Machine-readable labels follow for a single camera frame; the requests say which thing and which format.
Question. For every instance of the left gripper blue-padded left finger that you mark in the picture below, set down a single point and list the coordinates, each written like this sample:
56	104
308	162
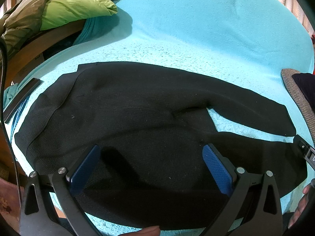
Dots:
49	206

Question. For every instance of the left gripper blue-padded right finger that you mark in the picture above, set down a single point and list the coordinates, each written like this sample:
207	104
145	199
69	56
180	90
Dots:
253	207

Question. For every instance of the black knit pants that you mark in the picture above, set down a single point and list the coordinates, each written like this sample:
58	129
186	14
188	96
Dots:
151	124

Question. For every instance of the person's right hand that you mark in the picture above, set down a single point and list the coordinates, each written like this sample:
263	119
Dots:
300	208

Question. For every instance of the person's left hand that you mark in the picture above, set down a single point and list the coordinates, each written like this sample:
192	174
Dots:
150	231

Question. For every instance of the grey woven cushion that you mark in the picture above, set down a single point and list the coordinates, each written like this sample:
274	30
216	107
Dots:
299	98

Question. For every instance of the dark purple velvet pillow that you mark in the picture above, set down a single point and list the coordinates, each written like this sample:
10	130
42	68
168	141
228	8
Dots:
306	83

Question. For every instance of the turquoise fleece bed blanket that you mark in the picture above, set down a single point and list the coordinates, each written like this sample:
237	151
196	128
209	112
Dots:
244	42

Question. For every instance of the green olive puffer jacket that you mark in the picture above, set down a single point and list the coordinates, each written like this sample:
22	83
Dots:
28	17

